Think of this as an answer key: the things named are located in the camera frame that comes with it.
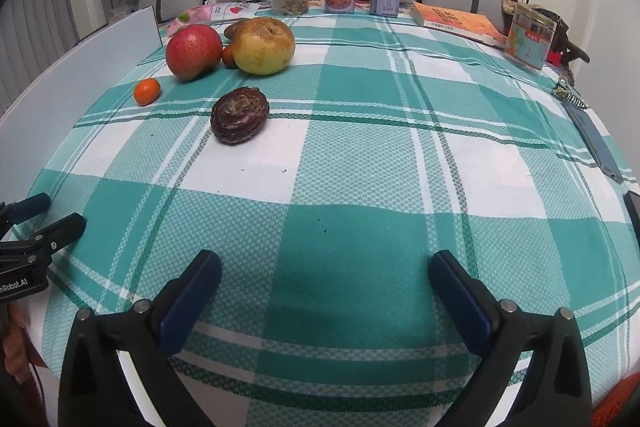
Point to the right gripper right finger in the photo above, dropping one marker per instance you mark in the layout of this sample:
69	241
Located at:
556	388

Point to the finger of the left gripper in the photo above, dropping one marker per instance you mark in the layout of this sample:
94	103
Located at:
18	212
57	235

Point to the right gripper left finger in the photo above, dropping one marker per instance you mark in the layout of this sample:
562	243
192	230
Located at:
93	389

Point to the small orange tangerine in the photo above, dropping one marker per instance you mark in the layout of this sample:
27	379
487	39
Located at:
147	91
227	58

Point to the dark brown mangosteen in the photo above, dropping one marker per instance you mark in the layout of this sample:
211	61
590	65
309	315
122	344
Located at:
239	115

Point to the red apple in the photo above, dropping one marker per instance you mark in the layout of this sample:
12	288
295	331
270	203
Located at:
192	51

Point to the yellow green pear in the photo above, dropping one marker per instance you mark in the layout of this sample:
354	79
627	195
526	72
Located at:
262	46

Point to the brown sweet potato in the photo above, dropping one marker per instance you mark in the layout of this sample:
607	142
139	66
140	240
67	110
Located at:
231	30

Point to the person's left hand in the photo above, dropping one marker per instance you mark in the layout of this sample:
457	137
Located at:
14	346

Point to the white cardboard box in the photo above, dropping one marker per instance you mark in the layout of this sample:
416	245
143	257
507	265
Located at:
38	121

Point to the pink fruit print pouch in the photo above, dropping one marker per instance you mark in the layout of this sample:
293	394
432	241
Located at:
227	12

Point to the teal white plaid tablecloth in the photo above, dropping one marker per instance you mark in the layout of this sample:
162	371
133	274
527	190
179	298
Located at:
385	142

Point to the orange book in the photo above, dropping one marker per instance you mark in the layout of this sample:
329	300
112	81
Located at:
472	26

